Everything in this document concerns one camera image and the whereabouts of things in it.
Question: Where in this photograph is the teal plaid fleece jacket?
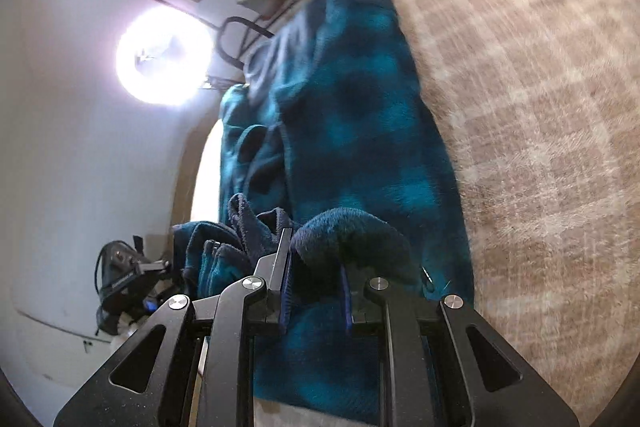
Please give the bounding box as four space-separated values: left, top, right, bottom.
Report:
174 0 474 424

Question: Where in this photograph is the bright ring light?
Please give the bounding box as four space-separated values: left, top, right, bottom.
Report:
114 5 216 107

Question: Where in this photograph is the beige checked bed blanket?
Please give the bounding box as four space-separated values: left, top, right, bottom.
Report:
392 0 639 426

